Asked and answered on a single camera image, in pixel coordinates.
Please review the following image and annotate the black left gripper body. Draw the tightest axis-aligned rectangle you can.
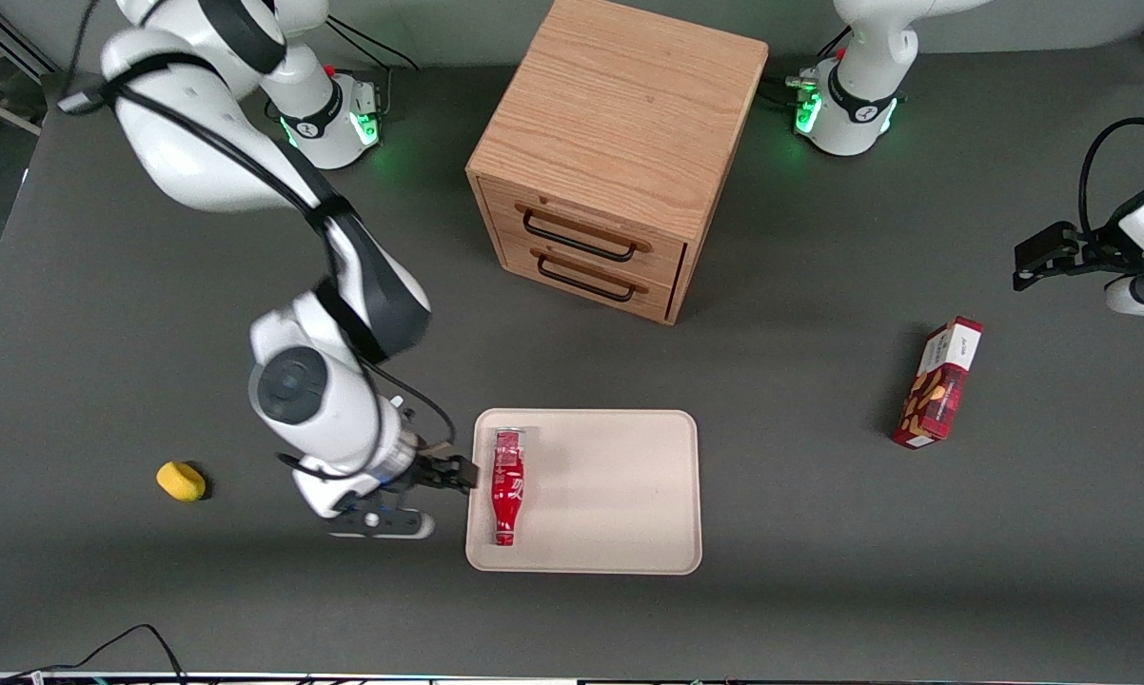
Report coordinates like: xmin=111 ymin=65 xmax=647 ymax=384
xmin=1070 ymin=223 xmax=1144 ymax=279

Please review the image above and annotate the yellow sponge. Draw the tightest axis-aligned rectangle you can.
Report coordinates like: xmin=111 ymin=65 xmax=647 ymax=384
xmin=156 ymin=461 xmax=207 ymax=502

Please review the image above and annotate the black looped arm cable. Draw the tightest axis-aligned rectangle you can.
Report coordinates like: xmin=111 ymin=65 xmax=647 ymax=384
xmin=1078 ymin=116 xmax=1144 ymax=239

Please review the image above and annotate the thin black cable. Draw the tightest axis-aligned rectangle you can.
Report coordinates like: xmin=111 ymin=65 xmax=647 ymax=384
xmin=1 ymin=623 xmax=188 ymax=682

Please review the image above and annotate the aluminium frame bar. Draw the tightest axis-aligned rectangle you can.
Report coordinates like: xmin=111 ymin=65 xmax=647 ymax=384
xmin=0 ymin=19 xmax=55 ymax=82

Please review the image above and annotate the red snack box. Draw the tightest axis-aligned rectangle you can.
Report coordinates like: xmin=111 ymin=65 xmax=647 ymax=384
xmin=892 ymin=317 xmax=984 ymax=450

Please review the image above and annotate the red coke bottle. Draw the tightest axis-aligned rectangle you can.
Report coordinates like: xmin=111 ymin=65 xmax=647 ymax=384
xmin=491 ymin=428 xmax=532 ymax=547

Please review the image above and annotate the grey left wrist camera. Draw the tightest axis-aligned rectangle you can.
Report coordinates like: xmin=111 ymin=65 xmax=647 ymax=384
xmin=1104 ymin=273 xmax=1144 ymax=323

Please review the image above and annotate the beige plastic tray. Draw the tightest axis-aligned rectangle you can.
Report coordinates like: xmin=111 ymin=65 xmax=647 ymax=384
xmin=465 ymin=408 xmax=703 ymax=576

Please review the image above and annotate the black drawer handle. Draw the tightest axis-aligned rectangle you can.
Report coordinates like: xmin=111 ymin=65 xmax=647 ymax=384
xmin=535 ymin=252 xmax=637 ymax=304
xmin=522 ymin=209 xmax=639 ymax=264

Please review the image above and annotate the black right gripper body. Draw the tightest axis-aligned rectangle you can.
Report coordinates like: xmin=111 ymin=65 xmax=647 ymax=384
xmin=396 ymin=447 xmax=455 ymax=499

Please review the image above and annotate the black base cable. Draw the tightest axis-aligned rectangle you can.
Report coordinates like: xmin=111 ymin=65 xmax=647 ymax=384
xmin=325 ymin=21 xmax=420 ymax=73

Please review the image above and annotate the wooden drawer cabinet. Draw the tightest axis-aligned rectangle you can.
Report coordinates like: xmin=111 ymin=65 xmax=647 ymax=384
xmin=465 ymin=0 xmax=771 ymax=326

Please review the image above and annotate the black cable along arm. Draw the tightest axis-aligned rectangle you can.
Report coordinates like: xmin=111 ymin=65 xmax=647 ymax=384
xmin=58 ymin=81 xmax=459 ymax=448

